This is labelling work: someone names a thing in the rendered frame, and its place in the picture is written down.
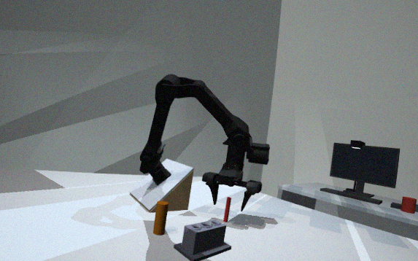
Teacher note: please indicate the brown cylinder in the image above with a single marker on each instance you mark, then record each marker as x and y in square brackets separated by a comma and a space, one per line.
[160, 217]

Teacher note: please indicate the red peg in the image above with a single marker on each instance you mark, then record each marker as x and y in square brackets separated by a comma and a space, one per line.
[227, 207]

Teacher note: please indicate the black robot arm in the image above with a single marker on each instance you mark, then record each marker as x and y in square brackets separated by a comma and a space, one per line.
[239, 140]

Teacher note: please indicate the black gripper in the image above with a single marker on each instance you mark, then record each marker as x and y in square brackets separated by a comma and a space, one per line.
[252, 187]

